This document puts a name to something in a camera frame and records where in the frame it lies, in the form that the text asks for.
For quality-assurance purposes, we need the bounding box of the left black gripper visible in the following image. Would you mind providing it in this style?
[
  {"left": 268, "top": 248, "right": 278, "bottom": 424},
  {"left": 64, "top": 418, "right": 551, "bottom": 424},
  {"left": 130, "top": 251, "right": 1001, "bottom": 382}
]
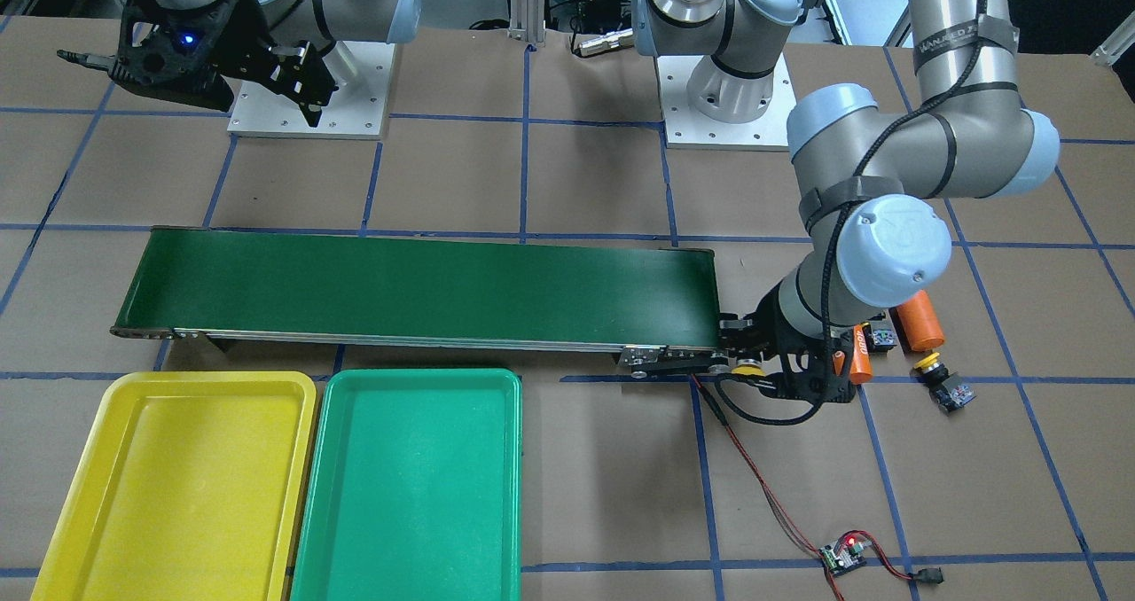
[{"left": 716, "top": 282, "right": 859, "bottom": 404}]

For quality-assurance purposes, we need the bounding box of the green push button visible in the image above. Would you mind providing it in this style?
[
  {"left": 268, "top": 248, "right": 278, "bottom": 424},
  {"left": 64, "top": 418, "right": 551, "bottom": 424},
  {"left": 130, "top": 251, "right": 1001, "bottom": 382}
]
[{"left": 864, "top": 321, "right": 899, "bottom": 355}]

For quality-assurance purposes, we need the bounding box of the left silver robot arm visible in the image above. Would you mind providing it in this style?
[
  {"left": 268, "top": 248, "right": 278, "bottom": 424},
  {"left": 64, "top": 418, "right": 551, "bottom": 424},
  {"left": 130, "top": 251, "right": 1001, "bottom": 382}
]
[{"left": 633, "top": 0, "right": 1061, "bottom": 404}]

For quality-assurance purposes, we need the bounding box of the yellow plastic tray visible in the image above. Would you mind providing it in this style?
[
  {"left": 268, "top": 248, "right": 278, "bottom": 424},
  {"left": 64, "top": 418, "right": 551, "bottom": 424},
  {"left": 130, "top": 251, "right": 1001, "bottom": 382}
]
[{"left": 32, "top": 371, "right": 317, "bottom": 600}]

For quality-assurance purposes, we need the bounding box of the red black conveyor cable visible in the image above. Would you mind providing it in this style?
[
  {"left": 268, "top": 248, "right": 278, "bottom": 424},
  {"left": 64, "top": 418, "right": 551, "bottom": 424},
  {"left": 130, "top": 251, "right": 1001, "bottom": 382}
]
[{"left": 689, "top": 375, "right": 944, "bottom": 586}]

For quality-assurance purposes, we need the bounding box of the small controller circuit board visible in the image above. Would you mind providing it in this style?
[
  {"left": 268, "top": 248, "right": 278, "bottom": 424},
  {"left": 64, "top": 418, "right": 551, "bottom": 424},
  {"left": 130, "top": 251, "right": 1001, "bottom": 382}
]
[{"left": 819, "top": 536, "right": 873, "bottom": 577}]

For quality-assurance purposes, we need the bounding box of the green plastic tray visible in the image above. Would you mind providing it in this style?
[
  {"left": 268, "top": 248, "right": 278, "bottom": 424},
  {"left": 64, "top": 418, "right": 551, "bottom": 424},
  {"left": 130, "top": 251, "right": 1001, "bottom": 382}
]
[{"left": 289, "top": 369, "right": 522, "bottom": 600}]

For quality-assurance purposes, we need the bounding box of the yellow push button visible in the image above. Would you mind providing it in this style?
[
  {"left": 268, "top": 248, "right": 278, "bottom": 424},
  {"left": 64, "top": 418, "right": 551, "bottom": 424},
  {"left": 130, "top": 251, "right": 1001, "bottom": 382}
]
[
  {"left": 913, "top": 352, "right": 975, "bottom": 415},
  {"left": 731, "top": 358, "right": 766, "bottom": 378}
]

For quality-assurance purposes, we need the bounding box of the plain orange cylinder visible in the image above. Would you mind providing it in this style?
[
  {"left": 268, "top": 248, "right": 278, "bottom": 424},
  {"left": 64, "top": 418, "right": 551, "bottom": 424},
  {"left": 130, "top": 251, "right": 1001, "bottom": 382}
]
[{"left": 891, "top": 290, "right": 947, "bottom": 352}]

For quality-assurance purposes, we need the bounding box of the orange cylinder with 4680 print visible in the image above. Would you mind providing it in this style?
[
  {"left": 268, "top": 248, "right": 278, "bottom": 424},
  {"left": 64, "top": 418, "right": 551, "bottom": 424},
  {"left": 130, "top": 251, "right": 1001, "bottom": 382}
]
[{"left": 849, "top": 323, "right": 874, "bottom": 386}]

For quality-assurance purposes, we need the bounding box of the green conveyor belt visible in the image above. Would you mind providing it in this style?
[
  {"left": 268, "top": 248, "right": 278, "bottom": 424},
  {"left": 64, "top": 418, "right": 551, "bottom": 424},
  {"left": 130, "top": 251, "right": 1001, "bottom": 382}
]
[{"left": 111, "top": 228, "right": 722, "bottom": 366}]

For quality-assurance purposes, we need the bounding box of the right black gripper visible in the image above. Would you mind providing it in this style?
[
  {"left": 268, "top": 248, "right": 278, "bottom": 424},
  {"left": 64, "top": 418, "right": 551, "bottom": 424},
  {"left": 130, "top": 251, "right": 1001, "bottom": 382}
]
[{"left": 57, "top": 0, "right": 337, "bottom": 128}]

